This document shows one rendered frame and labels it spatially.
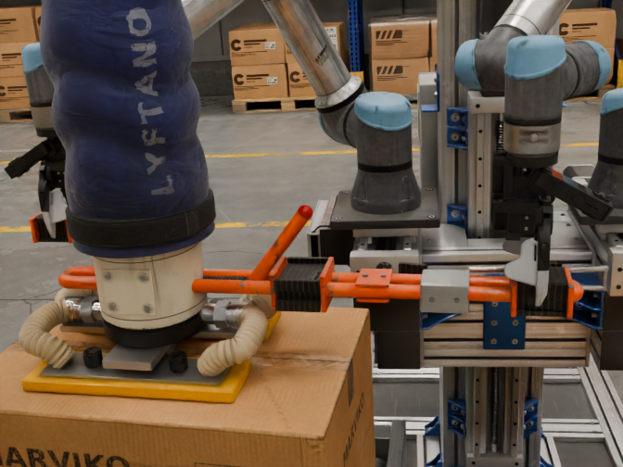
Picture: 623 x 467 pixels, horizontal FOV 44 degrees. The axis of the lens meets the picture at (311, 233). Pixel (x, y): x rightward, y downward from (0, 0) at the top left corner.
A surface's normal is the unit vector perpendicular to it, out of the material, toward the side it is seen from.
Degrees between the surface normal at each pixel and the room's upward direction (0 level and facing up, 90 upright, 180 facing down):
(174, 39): 83
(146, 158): 73
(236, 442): 90
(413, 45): 90
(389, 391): 0
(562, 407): 0
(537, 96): 90
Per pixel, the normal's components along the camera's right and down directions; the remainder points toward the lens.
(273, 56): -0.08, 0.36
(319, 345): -0.06, -0.94
